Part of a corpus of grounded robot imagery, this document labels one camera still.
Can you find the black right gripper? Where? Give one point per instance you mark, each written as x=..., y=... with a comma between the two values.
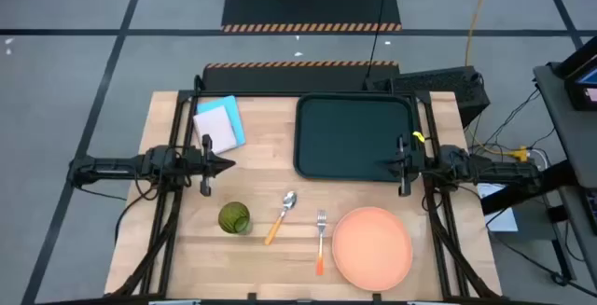
x=405, y=167

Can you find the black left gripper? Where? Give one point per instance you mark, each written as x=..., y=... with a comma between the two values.
x=206, y=165

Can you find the green translucent plastic cup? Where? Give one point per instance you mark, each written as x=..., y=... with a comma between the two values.
x=231, y=216

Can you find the orange round plate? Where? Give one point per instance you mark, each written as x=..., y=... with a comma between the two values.
x=372, y=249

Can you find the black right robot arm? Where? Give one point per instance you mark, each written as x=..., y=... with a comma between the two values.
x=490, y=170

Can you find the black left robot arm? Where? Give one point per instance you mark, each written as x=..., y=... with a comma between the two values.
x=116, y=167

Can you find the dark green plastic tray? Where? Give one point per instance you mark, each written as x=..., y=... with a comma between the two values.
x=345, y=132

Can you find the white notepad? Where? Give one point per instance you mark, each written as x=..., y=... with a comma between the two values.
x=214, y=130

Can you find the yellow tag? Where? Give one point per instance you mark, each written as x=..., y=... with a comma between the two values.
x=418, y=136

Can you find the black mesh computer tower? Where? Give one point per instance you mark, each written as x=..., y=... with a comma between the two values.
x=438, y=90

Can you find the black striped-edge floor mat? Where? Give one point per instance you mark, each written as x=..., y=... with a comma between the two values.
x=308, y=9
x=298, y=77

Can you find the white paper sheet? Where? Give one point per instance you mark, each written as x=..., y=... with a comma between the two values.
x=506, y=218

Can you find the yellow plug connector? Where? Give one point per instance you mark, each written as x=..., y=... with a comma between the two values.
x=521, y=154

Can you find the grey side desk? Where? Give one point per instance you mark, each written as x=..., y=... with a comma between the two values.
x=566, y=123

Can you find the black computer monitor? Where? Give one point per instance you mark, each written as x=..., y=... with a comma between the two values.
x=580, y=81

